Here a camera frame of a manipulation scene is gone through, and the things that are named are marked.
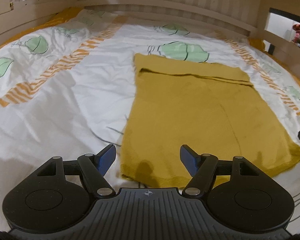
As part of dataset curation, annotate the mustard yellow knit garment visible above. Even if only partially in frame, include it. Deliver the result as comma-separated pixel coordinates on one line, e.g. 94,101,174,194
120,54,300,188

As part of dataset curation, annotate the white leaf-print duvet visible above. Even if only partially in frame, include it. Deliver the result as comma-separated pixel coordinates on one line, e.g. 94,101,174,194
0,9,300,230

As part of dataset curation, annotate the orange bed sheet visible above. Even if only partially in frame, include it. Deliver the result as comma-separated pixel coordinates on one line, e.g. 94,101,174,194
0,7,84,48

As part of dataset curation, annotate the beige wooden bed frame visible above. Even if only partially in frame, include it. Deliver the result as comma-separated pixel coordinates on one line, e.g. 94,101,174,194
0,0,300,78

